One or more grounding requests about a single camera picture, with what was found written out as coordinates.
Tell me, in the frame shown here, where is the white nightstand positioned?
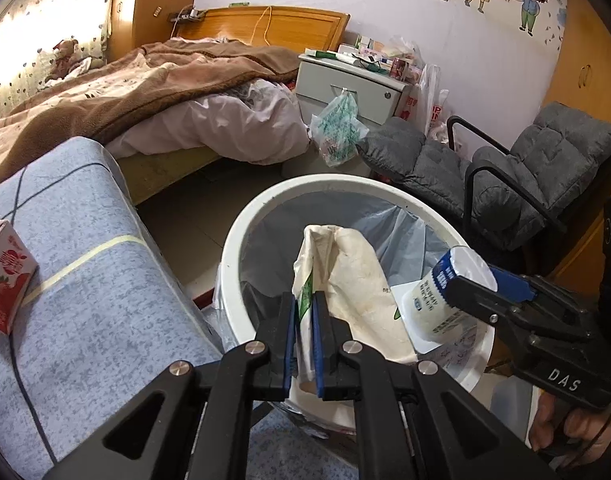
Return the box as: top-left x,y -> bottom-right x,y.
294,54 -> 412,127

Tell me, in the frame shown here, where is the green printed plastic bag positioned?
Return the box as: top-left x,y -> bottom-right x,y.
310,88 -> 369,167

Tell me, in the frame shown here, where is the teddy bear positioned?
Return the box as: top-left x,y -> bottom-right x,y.
45,39 -> 94,81

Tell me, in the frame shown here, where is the white yogurt cup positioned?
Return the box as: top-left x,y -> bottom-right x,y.
391,246 -> 497,354

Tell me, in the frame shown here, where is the white paper food bag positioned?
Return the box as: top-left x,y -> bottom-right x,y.
292,224 -> 417,393

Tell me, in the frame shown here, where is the wooden headboard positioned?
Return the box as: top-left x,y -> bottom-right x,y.
176,6 -> 350,53

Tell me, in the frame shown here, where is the pink bed sheet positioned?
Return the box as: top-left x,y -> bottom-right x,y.
107,79 -> 310,165

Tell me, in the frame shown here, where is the strawberry milk carton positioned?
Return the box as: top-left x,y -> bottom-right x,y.
0,220 -> 37,335

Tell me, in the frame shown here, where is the white trash bin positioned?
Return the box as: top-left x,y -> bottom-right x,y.
215,174 -> 494,434

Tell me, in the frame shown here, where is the right hand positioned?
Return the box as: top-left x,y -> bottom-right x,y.
529,392 -> 611,466

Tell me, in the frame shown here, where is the brown blanket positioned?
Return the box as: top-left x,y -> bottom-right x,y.
0,38 -> 300,184

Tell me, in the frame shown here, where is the heart pattern curtain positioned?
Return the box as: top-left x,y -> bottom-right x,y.
0,0 -> 112,118

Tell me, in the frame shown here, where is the grey cushioned chair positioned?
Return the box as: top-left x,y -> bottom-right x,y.
356,102 -> 611,251

